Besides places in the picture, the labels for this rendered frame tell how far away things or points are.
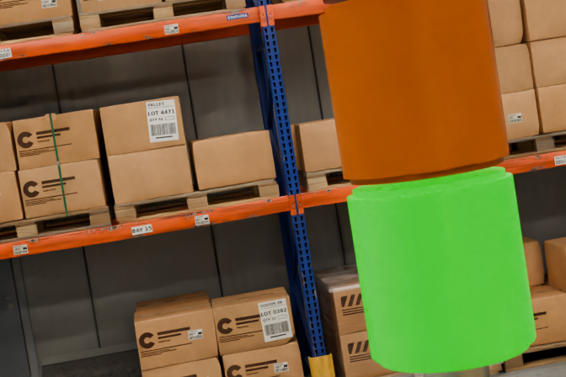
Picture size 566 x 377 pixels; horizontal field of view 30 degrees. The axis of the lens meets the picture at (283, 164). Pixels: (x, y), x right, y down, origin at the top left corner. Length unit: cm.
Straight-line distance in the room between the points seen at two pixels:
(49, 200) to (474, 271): 758
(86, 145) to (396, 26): 754
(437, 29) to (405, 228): 6
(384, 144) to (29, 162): 758
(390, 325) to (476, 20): 9
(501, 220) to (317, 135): 757
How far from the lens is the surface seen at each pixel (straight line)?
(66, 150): 783
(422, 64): 29
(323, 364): 792
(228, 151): 779
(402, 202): 30
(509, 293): 31
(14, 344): 928
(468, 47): 30
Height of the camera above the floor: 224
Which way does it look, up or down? 3 degrees down
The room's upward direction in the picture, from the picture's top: 9 degrees counter-clockwise
